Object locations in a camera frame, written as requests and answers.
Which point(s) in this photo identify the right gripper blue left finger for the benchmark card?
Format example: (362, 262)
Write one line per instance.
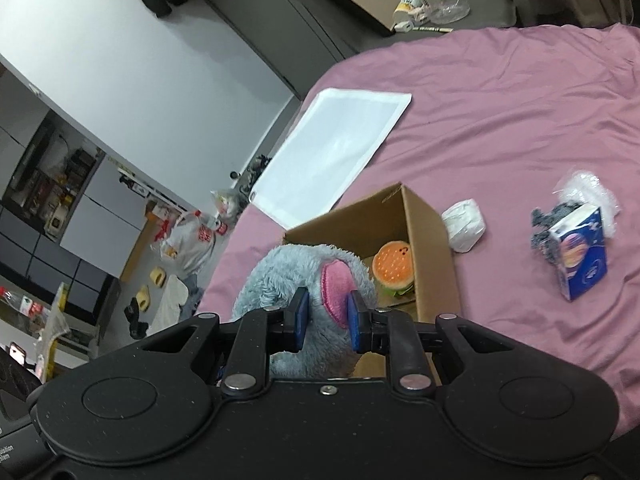
(290, 323)

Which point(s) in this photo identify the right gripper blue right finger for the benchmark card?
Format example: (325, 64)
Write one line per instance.
(367, 327)

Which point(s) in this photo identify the grey blue plush toy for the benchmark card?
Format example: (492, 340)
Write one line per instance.
(310, 299)

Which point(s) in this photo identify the clear plastic bag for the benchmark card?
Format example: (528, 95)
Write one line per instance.
(583, 186)

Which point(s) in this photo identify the burger plush toy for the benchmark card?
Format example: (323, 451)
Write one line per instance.
(392, 268)

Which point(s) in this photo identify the cardboard box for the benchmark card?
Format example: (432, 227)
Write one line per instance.
(396, 213)

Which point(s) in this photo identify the red white plastic bag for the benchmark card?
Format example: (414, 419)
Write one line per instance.
(190, 242)

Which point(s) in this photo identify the yellow slipper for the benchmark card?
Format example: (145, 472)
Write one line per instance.
(158, 277)

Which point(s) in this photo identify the white crumpled cloth ball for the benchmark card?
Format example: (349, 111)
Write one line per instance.
(465, 225)

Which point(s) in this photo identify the white paper sheet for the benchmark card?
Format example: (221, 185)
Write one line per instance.
(327, 149)

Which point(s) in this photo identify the blue tissue pack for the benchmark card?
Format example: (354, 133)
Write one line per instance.
(577, 244)

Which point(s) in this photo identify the pink bed sheet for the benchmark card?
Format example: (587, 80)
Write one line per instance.
(500, 116)

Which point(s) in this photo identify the grey bedside cabinet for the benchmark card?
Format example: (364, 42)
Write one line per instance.
(301, 39)

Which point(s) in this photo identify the yellow white bottle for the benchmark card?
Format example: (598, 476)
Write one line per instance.
(409, 13)

